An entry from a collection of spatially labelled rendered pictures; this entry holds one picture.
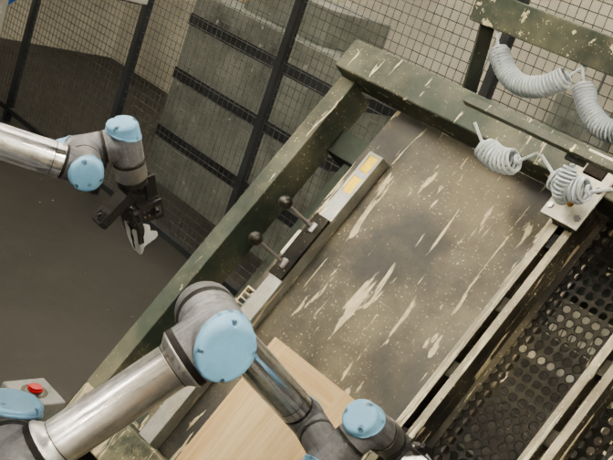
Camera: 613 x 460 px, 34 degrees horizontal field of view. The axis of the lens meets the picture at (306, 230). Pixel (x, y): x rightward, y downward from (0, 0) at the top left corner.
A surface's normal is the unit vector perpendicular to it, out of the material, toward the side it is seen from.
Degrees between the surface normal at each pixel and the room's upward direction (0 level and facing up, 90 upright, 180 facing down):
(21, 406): 8
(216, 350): 84
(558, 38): 90
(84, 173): 90
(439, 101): 60
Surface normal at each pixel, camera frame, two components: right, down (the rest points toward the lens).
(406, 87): -0.44, -0.47
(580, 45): -0.70, -0.02
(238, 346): 0.45, 0.32
